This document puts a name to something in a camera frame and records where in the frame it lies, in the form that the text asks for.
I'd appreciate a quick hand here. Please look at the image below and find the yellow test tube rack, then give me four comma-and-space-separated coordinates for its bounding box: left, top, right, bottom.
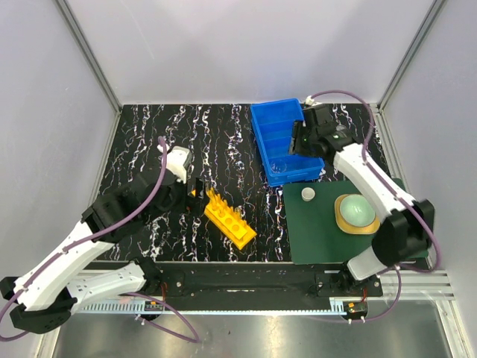
204, 188, 256, 250

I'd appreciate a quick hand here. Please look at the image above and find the blue plastic compartment bin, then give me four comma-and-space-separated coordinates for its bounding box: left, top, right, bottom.
250, 98, 324, 187

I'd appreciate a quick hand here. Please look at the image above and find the clear round flask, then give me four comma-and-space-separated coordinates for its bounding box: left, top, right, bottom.
270, 158, 288, 175

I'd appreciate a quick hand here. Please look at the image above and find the white round cap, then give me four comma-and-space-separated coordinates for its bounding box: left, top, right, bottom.
301, 187, 315, 202

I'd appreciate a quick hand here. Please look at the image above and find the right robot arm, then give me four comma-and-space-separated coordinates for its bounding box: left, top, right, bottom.
289, 104, 435, 296

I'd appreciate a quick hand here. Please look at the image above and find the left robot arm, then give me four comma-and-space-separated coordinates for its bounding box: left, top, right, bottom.
1, 173, 209, 336

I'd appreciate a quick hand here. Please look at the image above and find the pale green bowl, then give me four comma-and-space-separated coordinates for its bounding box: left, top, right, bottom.
339, 195, 376, 227

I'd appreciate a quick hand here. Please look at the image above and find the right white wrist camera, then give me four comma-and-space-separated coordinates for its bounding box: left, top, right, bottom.
304, 95, 317, 107

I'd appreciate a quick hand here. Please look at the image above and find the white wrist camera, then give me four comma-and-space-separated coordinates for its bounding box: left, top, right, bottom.
304, 95, 317, 107
166, 146, 192, 183

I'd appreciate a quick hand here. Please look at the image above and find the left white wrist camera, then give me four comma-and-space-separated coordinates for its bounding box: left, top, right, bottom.
166, 146, 192, 183

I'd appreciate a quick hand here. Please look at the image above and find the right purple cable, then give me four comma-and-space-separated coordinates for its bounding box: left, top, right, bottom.
305, 89, 443, 324

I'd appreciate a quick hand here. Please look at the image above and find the purple cable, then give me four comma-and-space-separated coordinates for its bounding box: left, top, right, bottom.
0, 136, 202, 344
305, 89, 443, 324

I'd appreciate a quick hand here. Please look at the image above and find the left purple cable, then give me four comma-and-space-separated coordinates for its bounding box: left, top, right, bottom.
0, 136, 202, 344

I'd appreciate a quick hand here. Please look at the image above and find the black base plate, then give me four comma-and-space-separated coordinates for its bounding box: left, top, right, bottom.
111, 260, 384, 299

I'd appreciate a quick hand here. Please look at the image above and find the aluminium frame rail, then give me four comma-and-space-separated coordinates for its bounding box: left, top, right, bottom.
51, 0, 122, 113

